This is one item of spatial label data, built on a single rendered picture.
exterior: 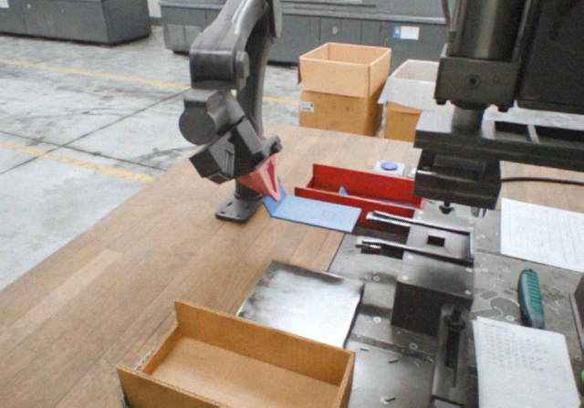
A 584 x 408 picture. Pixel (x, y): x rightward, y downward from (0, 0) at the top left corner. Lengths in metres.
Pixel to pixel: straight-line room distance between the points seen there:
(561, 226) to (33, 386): 0.93
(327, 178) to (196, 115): 0.43
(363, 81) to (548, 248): 2.13
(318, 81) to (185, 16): 3.63
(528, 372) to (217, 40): 0.61
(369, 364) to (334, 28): 4.90
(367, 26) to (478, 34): 4.74
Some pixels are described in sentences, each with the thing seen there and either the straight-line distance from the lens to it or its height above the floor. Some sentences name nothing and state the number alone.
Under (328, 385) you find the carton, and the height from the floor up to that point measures 0.90.
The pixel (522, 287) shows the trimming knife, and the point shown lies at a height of 0.92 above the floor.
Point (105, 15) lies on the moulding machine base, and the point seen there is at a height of 0.47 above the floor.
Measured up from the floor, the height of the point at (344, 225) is 0.99.
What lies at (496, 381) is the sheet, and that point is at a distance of 0.60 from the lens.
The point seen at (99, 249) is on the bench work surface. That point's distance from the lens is 0.88.
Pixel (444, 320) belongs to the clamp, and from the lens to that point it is 0.61.
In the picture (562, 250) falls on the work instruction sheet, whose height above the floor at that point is 0.90.
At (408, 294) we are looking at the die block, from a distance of 0.65.
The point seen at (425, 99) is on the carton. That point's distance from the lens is 2.88.
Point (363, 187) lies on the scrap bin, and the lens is 0.98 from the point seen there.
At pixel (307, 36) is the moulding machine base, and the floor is 0.41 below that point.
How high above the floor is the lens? 1.39
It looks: 29 degrees down
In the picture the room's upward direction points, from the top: straight up
